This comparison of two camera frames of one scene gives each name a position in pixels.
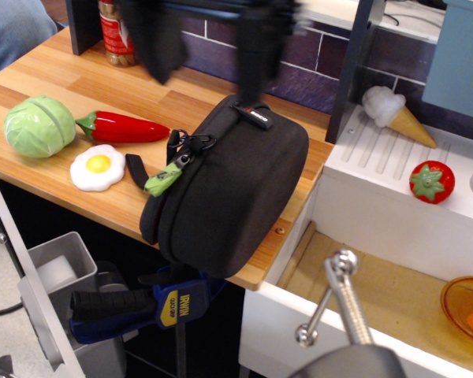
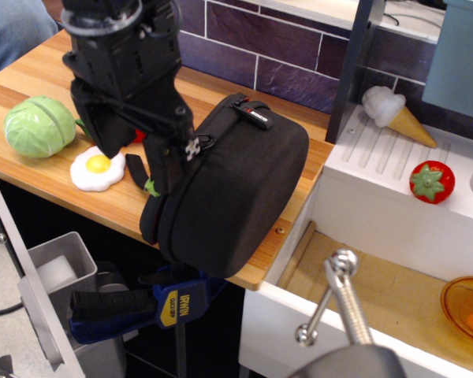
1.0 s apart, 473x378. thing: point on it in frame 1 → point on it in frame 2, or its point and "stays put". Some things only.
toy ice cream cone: x=388 y=109 stays put
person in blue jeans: x=12 y=27 stays put
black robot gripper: x=156 y=26 → x=136 y=68
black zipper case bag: x=217 y=198 stays put
